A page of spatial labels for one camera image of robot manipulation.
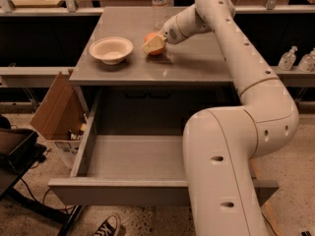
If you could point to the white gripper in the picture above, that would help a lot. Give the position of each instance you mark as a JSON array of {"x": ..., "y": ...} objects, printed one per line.
[{"x": 170, "y": 32}]

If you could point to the orange fruit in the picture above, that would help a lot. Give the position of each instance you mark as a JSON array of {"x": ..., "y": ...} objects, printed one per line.
[{"x": 157, "y": 51}]

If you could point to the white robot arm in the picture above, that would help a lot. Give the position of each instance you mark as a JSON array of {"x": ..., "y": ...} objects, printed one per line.
[{"x": 219, "y": 142}]

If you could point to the open grey top drawer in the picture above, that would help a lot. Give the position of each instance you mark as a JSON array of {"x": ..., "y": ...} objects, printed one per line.
[{"x": 126, "y": 170}]

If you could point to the grey metal cabinet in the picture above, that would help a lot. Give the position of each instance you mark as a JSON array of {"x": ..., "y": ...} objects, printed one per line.
[{"x": 152, "y": 95}]

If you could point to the beige paper bowl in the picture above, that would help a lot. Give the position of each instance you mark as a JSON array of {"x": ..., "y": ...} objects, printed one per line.
[{"x": 111, "y": 50}]

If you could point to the clear plastic water bottle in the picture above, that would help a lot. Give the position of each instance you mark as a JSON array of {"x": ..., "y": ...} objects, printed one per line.
[{"x": 159, "y": 12}]

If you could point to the brown cardboard box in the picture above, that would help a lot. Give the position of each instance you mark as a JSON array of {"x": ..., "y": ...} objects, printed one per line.
[{"x": 61, "y": 113}]

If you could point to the clear sanitizer pump bottle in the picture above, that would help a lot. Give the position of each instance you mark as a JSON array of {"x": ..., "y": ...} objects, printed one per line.
[{"x": 288, "y": 59}]

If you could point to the white box with labels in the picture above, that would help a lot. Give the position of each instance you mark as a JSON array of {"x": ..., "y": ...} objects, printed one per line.
[{"x": 66, "y": 150}]

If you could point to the dark tray on stand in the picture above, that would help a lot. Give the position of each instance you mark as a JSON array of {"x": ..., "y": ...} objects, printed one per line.
[{"x": 14, "y": 147}]

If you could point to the black and white sneaker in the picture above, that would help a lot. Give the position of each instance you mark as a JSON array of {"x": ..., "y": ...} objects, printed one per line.
[{"x": 110, "y": 227}]

